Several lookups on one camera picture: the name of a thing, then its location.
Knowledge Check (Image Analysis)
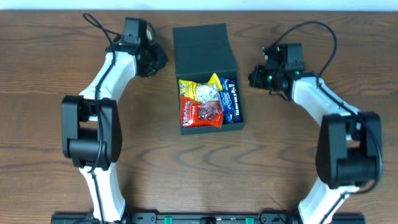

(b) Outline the Dairy Milk chocolate bar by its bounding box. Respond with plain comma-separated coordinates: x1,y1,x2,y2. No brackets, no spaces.
227,80,241,123

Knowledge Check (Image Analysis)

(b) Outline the blue Eclipse mints box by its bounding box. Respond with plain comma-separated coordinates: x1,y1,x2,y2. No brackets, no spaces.
218,91,235,114

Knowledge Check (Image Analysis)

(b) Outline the dark green box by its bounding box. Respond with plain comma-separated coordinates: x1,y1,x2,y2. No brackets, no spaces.
173,24,246,136

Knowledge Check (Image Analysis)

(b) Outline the blue Oreo cookie pack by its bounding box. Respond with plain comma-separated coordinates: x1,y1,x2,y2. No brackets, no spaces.
220,78,233,124

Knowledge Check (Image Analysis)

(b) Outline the yellow Hacks candy bag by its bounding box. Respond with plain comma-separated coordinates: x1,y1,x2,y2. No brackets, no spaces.
178,73,223,104

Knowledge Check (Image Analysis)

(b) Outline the red Hacks candy bag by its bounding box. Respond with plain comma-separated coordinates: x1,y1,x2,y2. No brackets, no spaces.
180,96,223,128

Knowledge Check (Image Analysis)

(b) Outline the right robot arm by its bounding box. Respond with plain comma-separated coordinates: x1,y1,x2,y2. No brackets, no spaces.
248,65,382,223

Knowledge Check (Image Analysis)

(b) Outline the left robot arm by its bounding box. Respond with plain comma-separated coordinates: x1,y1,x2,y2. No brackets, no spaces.
62,42,168,223

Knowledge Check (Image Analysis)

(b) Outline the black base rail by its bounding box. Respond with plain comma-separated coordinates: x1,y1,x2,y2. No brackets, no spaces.
50,212,366,224

